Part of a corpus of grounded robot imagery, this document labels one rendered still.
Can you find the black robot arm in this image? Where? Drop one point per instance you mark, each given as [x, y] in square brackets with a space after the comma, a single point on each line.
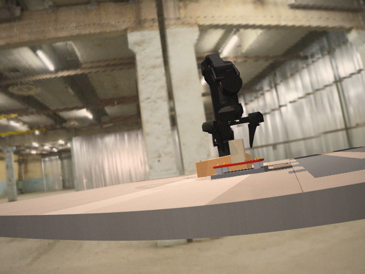
[215, 70]

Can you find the red board with square handle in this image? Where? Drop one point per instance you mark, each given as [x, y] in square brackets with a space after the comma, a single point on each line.
[238, 154]

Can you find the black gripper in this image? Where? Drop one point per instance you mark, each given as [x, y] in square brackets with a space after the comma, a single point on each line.
[212, 127]

